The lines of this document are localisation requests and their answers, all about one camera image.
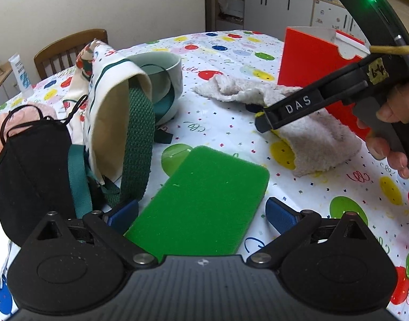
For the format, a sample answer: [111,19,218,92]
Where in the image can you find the person's right hand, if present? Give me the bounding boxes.
[356,81,409,179]

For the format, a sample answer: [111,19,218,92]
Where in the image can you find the white plastic bag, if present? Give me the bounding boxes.
[218,0,245,17]

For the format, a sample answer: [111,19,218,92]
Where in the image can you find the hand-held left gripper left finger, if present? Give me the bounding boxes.
[35,199,157,270]

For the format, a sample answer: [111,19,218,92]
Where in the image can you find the cream tote bag green straps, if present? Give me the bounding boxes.
[68,38,174,219]

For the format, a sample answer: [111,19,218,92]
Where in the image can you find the balloon print tablecloth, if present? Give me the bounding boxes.
[0,30,409,315]

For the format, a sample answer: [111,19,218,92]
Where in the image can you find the black face mask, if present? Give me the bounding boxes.
[0,105,91,246]

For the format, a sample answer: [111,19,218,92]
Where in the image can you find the yellow rubber band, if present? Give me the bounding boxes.
[371,44,409,56]

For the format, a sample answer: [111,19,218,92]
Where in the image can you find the red cardboard box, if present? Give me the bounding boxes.
[277,27,374,139]

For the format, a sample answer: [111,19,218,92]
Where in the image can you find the white cabinet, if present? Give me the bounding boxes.
[244,0,315,36]
[311,0,372,41]

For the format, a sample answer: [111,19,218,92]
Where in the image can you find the mint green bowl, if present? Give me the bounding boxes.
[131,52,183,126]

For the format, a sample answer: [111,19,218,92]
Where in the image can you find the beige terry towel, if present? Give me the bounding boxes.
[193,74,363,177]

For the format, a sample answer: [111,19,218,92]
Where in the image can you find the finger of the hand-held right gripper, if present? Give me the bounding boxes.
[256,58,374,133]

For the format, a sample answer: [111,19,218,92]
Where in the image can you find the wooden chair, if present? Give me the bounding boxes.
[33,29,109,80]

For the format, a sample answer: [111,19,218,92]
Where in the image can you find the white tube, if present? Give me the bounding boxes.
[9,53,34,95]

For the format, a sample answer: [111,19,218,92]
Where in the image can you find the green sponge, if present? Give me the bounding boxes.
[124,145,270,264]

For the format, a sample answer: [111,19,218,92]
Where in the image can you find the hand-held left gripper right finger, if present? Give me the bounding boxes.
[247,197,369,270]

